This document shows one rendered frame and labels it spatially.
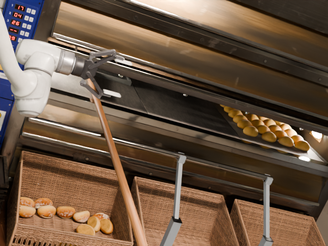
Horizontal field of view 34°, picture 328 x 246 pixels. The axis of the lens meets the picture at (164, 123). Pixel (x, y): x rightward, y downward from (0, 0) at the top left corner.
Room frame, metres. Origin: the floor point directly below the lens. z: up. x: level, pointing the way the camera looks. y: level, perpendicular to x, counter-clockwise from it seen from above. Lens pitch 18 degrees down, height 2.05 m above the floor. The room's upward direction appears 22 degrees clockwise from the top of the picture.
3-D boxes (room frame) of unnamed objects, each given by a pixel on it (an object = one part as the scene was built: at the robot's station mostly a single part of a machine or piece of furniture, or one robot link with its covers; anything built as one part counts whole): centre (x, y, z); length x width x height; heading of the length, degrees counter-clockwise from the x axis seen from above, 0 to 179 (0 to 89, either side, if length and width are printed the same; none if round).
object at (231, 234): (2.55, -0.30, 0.72); 0.56 x 0.49 x 0.28; 112
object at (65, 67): (1.96, 0.43, 1.49); 0.09 x 0.06 x 0.09; 21
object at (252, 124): (3.41, -0.58, 1.21); 0.61 x 0.48 x 0.06; 21
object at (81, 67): (1.99, 0.36, 1.49); 0.09 x 0.07 x 0.08; 111
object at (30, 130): (2.79, -0.19, 1.02); 1.79 x 0.11 x 0.19; 111
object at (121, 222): (2.33, 0.27, 0.72); 0.56 x 0.49 x 0.28; 112
